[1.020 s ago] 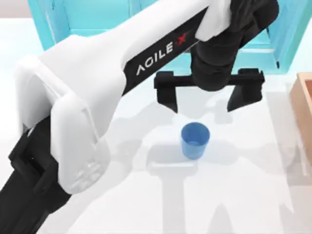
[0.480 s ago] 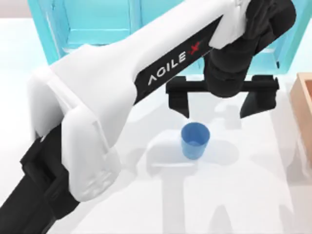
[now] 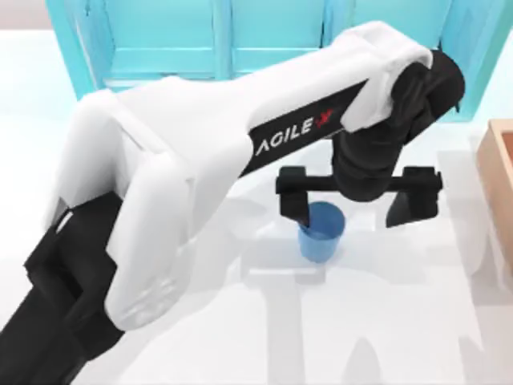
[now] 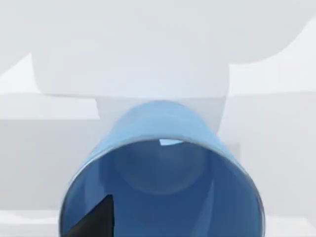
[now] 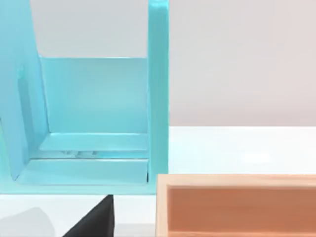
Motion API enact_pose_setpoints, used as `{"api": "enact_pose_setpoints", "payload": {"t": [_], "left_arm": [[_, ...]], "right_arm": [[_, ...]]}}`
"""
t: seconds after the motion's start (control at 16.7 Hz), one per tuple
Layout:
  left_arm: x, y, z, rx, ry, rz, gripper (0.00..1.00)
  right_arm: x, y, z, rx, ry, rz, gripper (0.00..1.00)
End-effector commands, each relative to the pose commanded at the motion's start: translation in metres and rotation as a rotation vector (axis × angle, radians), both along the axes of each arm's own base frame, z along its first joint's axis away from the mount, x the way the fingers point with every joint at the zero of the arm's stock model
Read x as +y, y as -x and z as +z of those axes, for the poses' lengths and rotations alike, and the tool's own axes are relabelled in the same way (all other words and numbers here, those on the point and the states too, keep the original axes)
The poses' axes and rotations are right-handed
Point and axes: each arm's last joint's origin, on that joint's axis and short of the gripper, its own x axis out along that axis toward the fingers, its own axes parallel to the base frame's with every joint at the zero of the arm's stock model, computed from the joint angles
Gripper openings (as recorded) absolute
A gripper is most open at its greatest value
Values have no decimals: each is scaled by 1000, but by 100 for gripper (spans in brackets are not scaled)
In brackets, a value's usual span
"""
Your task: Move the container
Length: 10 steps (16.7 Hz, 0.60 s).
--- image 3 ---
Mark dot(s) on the blue cup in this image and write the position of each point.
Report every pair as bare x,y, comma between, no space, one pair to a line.
322,236

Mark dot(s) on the light blue rack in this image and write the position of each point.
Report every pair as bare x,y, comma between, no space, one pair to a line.
160,32

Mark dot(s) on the shallow salmon-coloured box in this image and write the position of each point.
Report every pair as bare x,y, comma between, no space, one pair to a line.
495,176

